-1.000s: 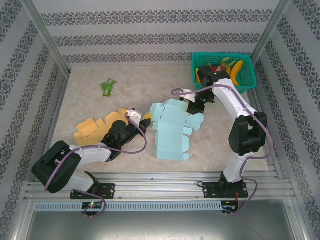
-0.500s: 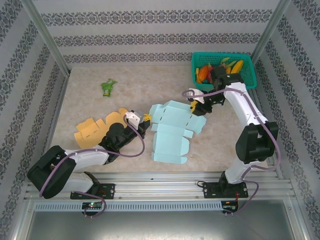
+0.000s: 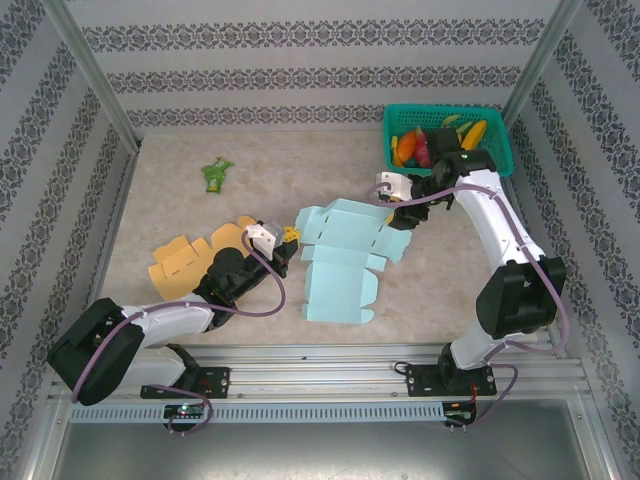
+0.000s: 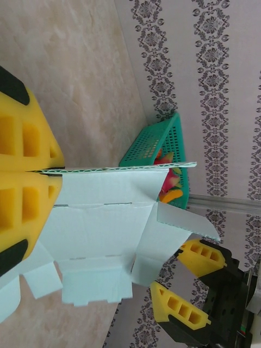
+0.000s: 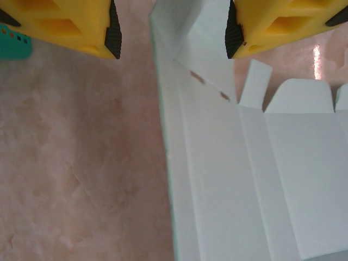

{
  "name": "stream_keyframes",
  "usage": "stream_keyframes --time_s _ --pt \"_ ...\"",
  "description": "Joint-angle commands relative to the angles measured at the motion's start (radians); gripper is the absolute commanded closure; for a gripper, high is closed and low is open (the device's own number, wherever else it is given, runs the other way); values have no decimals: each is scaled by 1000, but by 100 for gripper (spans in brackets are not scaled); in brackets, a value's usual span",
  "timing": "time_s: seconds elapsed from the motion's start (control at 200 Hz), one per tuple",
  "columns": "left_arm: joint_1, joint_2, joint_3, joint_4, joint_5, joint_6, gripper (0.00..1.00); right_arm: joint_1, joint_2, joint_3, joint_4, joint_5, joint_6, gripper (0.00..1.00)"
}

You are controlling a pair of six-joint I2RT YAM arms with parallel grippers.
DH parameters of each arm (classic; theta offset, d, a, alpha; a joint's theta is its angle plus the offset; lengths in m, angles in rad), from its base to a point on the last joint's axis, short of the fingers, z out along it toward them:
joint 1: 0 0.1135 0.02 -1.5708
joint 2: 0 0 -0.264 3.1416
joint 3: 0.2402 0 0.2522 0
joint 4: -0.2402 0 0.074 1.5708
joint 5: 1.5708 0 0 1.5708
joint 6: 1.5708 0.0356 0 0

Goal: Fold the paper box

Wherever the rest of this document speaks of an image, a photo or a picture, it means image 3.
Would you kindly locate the orange paper box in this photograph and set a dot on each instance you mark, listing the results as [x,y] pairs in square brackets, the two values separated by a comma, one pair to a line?
[175,270]

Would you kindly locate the light blue paper box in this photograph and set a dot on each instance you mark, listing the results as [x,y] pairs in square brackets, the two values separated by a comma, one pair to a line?
[335,280]

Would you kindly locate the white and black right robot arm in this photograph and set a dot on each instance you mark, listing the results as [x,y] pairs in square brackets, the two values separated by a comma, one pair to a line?
[490,225]

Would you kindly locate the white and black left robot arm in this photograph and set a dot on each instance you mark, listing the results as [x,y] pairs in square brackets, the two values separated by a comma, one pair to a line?
[170,317]

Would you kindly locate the large orange banana toy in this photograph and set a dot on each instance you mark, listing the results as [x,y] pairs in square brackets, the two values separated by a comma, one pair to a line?
[475,132]

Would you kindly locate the orange mango toy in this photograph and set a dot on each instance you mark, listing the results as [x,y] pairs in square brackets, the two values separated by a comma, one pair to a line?
[406,146]

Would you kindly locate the teal plastic basket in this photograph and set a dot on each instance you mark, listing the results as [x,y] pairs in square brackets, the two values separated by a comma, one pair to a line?
[400,120]

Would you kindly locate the grey metal sheet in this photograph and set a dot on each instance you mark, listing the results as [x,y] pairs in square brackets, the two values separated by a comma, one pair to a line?
[320,452]

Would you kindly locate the aluminium side rail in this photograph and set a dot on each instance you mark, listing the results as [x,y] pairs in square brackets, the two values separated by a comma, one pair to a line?
[520,215]
[107,250]

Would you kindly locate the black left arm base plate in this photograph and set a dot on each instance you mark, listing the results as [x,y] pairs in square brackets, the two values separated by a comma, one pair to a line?
[215,382]

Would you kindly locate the aluminium rail frame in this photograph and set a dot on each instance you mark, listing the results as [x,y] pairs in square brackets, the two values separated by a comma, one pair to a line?
[320,370]

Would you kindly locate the aluminium corner post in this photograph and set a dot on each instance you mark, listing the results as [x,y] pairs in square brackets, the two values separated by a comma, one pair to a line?
[542,55]
[90,70]

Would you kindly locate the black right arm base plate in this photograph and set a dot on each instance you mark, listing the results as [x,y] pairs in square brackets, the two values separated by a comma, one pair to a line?
[422,380]

